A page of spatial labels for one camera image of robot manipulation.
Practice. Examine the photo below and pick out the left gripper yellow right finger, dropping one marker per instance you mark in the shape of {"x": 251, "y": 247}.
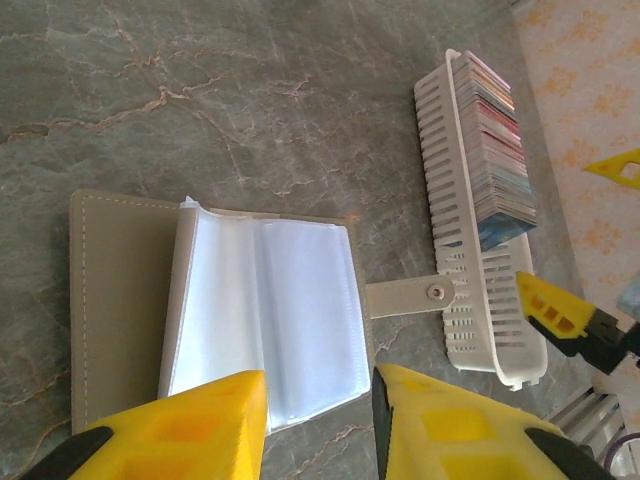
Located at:
{"x": 450, "y": 440}

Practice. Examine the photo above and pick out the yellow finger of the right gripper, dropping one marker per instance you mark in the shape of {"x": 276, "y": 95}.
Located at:
{"x": 625, "y": 167}
{"x": 555, "y": 310}

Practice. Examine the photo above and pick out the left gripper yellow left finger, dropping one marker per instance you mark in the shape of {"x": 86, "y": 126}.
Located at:
{"x": 190, "y": 440}

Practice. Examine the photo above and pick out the white slotted plastic basket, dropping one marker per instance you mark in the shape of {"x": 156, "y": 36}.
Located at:
{"x": 505, "y": 330}

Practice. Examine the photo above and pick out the blue plastic card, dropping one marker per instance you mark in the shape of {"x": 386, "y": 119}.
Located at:
{"x": 505, "y": 232}

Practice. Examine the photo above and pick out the stack of assorted cards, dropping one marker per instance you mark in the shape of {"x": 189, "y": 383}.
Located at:
{"x": 500, "y": 150}

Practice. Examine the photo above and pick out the beige leather card holder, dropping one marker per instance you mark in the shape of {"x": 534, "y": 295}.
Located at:
{"x": 125, "y": 300}

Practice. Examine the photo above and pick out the aluminium mounting rail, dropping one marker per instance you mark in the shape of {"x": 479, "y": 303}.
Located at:
{"x": 585, "y": 415}

